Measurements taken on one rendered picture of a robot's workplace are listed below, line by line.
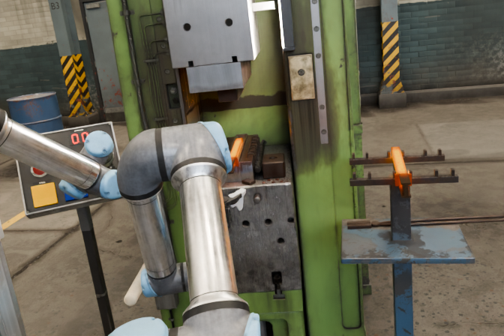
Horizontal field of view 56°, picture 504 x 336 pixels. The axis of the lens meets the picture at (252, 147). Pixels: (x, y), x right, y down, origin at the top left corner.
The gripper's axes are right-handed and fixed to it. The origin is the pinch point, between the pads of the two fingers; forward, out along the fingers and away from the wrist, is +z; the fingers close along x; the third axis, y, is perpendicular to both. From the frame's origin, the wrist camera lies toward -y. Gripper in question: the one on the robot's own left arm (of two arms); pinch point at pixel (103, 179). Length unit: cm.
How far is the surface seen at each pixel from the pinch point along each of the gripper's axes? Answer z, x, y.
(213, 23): -24, -46, 41
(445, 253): -38, -93, -55
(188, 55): -15, -37, 35
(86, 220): 22.6, 8.9, -8.8
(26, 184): 5.2, 25.0, 4.9
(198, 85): -9.9, -38.5, 24.8
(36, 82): 678, 67, 371
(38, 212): 5.5, 22.8, -5.3
